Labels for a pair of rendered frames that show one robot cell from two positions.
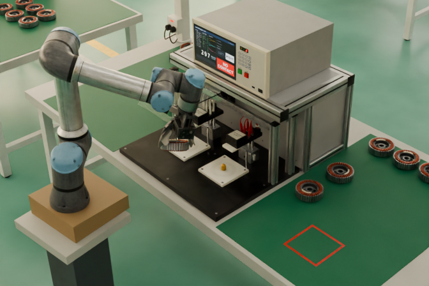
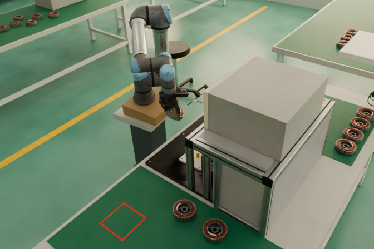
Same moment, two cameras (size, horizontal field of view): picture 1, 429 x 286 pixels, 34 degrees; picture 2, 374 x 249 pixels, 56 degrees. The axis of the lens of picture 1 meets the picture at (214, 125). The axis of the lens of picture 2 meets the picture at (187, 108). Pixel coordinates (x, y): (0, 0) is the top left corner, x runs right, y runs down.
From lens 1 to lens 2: 2.59 m
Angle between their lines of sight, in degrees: 65
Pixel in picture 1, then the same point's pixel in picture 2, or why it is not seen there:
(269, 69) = (206, 106)
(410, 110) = not seen: outside the picture
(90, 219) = (131, 109)
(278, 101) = (203, 135)
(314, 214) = (158, 218)
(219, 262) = not seen: hidden behind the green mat
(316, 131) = (228, 189)
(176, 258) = not seen: hidden behind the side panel
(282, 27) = (259, 94)
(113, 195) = (153, 112)
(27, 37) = (325, 49)
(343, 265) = (99, 240)
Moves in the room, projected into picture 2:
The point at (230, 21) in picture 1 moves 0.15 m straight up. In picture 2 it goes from (257, 70) to (260, 40)
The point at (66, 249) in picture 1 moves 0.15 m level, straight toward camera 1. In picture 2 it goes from (119, 112) to (97, 119)
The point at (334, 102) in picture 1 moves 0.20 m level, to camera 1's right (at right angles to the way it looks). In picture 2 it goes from (249, 184) to (266, 222)
